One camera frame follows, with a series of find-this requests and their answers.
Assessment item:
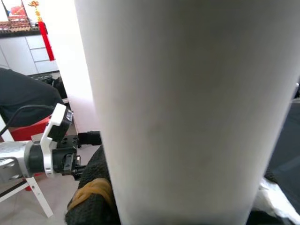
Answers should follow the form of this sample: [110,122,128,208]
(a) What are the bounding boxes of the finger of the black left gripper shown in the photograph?
[78,131,103,146]

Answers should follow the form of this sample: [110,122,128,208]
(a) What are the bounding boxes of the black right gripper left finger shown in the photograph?
[64,145,121,225]

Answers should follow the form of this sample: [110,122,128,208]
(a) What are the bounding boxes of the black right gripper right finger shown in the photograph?
[249,172,300,225]

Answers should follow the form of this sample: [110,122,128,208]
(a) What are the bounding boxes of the white plastic table leg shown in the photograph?
[74,0,300,225]

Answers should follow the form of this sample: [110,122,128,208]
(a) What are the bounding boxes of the yellow rubber band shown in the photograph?
[67,178,113,210]

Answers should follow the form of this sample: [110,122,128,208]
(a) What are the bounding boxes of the red plastic stool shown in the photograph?
[10,116,51,192]

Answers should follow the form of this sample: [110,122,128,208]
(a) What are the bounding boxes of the black cloth bundle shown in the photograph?
[0,67,65,128]

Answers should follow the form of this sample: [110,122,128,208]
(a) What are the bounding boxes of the grey kitchen cabinet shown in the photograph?
[0,35,59,75]

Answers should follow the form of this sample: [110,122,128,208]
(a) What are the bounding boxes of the red hanging decoration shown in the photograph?
[28,0,56,62]

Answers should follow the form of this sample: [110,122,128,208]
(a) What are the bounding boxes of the red printed gift box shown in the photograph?
[7,4,30,17]

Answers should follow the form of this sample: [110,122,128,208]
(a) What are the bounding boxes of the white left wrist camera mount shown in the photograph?
[39,103,74,176]

